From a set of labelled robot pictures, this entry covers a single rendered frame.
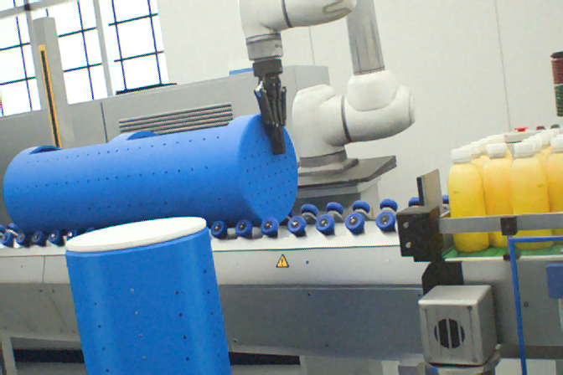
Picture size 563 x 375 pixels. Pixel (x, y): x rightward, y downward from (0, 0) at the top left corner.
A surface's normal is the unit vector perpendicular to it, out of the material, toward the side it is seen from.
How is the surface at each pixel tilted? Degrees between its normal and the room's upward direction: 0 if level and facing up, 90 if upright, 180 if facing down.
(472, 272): 90
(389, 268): 70
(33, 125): 90
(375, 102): 93
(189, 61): 90
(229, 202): 115
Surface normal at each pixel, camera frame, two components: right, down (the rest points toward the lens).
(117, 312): -0.20, 0.12
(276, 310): -0.43, 0.48
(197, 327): 0.75, -0.04
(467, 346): -0.50, 0.15
